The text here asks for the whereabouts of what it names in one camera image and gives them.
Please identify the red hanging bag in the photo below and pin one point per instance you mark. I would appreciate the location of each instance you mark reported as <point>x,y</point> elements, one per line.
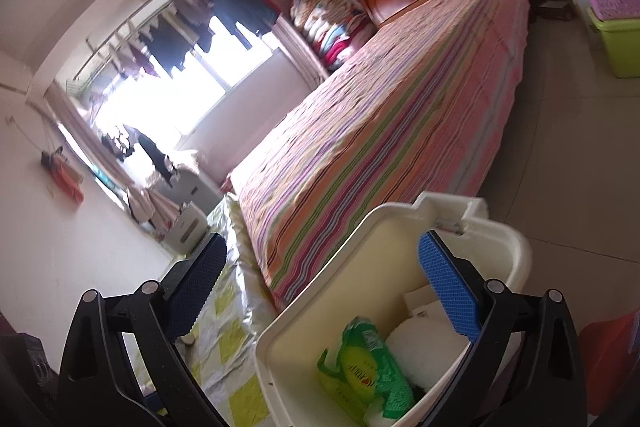
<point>67,177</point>

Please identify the yellow checkered tablecloth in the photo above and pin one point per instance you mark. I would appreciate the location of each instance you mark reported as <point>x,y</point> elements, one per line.
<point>235,342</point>

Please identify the small dark stool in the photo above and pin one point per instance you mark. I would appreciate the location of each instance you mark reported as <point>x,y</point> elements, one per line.
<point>555,9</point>

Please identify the bed with striped cover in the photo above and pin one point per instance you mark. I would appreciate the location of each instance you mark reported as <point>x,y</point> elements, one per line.
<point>380,132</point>

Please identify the red plastic object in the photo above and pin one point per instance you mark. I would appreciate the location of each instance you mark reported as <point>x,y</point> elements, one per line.
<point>610,357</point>

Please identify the dark hanging garment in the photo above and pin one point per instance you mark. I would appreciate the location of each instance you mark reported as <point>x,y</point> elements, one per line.
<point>155,157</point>

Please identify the pink curtain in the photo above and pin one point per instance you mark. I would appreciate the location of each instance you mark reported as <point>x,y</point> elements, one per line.
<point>300,47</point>

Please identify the cream plastic bin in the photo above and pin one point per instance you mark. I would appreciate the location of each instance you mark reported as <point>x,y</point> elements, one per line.
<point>310,307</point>

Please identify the green storage box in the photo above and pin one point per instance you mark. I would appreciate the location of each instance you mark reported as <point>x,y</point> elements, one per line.
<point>620,42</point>

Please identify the stack of folded quilts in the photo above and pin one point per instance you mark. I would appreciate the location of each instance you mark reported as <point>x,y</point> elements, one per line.
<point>325,22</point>

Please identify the green and white wrapper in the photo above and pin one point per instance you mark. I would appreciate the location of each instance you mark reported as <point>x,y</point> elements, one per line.
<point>360,367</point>

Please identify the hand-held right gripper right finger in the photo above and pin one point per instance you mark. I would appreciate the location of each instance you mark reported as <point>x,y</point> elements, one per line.
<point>445,287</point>

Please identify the grey cabinet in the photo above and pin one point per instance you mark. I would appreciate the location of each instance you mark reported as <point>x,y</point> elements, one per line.
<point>200,189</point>

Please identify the row of hanging clothes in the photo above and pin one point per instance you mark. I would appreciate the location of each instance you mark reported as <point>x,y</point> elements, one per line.
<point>240,7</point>

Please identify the white electric cooker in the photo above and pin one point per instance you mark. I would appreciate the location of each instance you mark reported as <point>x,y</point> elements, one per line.
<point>187,227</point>

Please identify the window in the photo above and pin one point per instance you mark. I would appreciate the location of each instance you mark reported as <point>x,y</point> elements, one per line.
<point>200,82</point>

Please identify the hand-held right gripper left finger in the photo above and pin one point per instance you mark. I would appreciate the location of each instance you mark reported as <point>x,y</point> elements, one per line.
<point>200,287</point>

